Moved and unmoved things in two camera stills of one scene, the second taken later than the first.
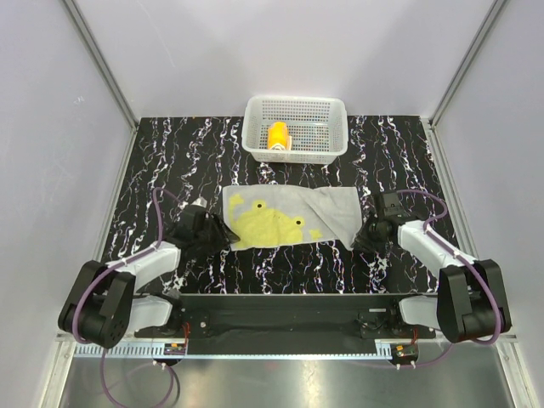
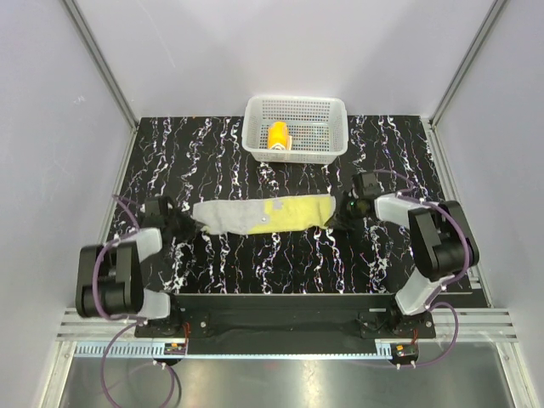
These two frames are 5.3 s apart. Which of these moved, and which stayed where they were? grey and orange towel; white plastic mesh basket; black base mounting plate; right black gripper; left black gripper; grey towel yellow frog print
Moved: right black gripper; left black gripper; grey towel yellow frog print
Stayed: grey and orange towel; black base mounting plate; white plastic mesh basket
